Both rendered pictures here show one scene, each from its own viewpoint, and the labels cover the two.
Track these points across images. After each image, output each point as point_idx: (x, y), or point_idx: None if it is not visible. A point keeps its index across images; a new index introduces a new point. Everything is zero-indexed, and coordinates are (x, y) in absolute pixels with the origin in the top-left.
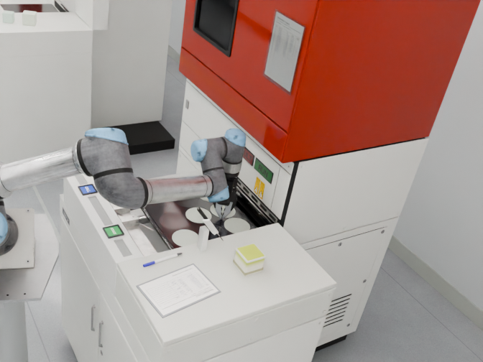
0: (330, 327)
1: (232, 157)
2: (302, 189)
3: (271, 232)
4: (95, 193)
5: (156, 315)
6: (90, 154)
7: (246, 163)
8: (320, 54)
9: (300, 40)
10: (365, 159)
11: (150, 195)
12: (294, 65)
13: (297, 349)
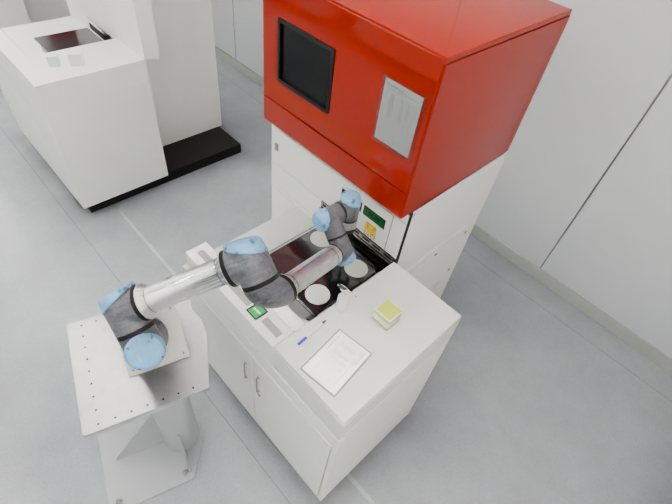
0: None
1: (350, 218)
2: (413, 231)
3: (392, 274)
4: None
5: (328, 396)
6: (236, 271)
7: None
8: (438, 120)
9: (418, 110)
10: (461, 188)
11: (297, 289)
12: (412, 134)
13: (428, 366)
